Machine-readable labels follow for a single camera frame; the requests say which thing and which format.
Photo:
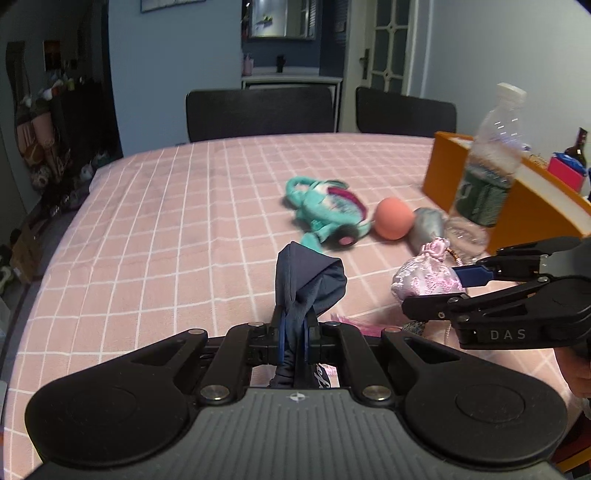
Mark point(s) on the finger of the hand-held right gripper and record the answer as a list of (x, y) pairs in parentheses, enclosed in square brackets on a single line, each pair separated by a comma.
[(475, 275), (429, 307)]

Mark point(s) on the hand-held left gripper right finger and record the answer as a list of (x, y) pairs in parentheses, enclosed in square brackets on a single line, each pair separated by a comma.
[(306, 346)]

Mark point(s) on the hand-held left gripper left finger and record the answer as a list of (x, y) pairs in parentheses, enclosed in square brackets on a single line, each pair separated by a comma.
[(280, 346)]

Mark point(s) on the pink brocade pouch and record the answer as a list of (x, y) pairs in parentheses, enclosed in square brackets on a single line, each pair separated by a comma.
[(425, 277)]

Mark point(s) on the grey egg-shaped sponge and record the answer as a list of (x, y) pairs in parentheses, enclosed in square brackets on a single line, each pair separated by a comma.
[(427, 226)]

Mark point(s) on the navy cloth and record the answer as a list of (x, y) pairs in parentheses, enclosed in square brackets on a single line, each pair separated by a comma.
[(304, 272)]

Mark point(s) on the pink makeup sponge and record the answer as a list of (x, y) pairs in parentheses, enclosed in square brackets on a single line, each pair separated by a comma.
[(393, 218)]

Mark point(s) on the orange cardboard box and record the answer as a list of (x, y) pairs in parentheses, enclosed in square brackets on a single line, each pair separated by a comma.
[(438, 180)]

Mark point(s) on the teal plush toy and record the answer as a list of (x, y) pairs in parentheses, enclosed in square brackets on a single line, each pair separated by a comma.
[(318, 207)]

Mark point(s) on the person's right hand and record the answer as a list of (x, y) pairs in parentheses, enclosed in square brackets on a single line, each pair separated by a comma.
[(575, 374)]

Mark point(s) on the clear plastic water bottle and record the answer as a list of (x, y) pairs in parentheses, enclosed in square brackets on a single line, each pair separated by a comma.
[(485, 198)]

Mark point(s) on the red box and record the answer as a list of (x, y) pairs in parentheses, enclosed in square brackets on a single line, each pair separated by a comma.
[(565, 176)]

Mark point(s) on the blue packet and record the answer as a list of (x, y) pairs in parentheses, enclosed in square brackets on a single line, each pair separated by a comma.
[(572, 161)]

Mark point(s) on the brown glass bottle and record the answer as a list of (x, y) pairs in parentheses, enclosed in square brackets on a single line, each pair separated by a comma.
[(577, 152)]

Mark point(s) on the pink checked tablecloth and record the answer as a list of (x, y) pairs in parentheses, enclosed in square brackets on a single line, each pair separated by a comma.
[(161, 230)]

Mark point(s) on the black chair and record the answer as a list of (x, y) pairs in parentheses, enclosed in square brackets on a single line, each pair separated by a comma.
[(406, 115), (258, 115)]

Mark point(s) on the white glass-paneled door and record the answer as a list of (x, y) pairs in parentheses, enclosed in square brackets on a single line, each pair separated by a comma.
[(388, 46)]

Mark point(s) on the white vanity cabinet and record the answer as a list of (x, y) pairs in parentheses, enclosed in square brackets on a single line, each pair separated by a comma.
[(295, 81)]

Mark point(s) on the cardboard box on floor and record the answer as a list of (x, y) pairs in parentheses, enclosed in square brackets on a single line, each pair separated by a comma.
[(25, 247)]

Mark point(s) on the black faucet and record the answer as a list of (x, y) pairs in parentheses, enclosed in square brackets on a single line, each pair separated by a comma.
[(279, 63)]

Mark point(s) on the pink bottle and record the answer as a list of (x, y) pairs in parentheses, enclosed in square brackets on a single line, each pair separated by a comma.
[(248, 64)]

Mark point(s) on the dark cabinet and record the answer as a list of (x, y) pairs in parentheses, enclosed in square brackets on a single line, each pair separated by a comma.
[(87, 124)]

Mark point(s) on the hanging bags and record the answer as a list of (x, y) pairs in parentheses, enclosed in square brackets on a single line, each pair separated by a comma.
[(37, 138)]

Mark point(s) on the small dark framed picture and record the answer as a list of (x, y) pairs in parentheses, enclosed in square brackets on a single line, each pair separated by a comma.
[(51, 55)]

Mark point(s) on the framed wall mirror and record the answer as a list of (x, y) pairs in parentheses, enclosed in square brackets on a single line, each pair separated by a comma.
[(277, 18)]

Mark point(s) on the wine glass wall picture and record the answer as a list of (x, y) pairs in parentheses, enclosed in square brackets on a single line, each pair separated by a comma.
[(161, 4)]

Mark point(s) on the wavy wall mirror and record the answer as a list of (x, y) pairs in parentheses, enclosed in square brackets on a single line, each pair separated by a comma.
[(16, 74)]

